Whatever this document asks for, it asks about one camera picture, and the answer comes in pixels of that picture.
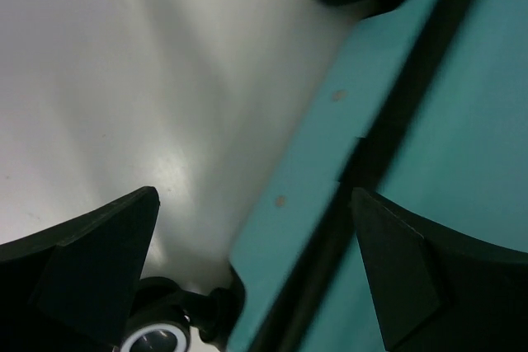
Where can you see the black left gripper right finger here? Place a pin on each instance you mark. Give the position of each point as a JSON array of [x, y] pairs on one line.
[[436, 289]]

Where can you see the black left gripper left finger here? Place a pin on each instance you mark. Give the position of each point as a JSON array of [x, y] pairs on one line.
[[71, 287]]

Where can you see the pink teal suitcase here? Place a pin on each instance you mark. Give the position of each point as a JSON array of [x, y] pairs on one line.
[[426, 105]]

